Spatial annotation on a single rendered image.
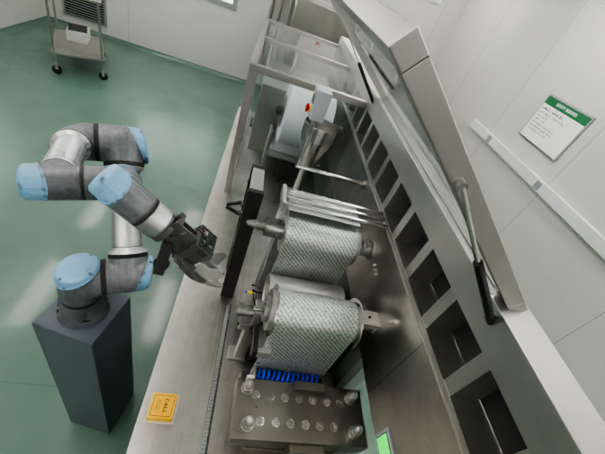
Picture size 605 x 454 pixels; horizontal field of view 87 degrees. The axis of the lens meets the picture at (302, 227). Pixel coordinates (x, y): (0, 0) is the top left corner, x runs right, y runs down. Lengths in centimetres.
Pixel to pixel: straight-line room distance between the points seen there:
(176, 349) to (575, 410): 105
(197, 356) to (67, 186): 70
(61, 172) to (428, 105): 69
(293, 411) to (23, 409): 149
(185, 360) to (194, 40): 565
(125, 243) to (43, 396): 123
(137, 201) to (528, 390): 75
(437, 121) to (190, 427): 103
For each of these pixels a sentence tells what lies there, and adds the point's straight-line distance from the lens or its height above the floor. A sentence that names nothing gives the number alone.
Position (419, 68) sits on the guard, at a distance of 36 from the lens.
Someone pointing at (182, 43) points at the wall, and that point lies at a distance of 641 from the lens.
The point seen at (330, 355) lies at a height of 116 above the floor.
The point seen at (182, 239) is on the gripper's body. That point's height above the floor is 146.
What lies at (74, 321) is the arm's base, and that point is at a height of 94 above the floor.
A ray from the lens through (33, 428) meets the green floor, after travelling 218.
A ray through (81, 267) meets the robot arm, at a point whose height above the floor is 113.
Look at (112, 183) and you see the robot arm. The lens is 70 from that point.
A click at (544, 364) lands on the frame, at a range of 68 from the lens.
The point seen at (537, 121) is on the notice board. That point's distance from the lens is 423.
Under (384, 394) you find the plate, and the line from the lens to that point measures 98.
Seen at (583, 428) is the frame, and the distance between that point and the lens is 65.
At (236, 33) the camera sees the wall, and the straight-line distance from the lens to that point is 619.
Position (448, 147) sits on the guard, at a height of 190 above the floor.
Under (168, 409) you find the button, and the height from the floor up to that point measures 92.
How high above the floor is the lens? 201
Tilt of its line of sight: 38 degrees down
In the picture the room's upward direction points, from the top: 24 degrees clockwise
